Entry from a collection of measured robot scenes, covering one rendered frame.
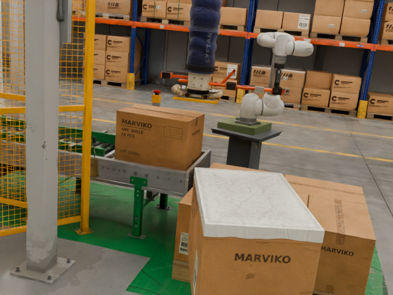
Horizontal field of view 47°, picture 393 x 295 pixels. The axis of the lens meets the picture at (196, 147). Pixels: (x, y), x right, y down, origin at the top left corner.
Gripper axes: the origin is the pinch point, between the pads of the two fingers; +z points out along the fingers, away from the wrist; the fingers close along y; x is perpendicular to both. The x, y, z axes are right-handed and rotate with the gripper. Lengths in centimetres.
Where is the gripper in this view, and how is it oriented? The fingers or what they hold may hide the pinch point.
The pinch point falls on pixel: (275, 89)
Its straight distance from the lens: 354.0
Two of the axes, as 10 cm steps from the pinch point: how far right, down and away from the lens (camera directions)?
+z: -0.9, 9.6, 2.6
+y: -1.2, 2.5, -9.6
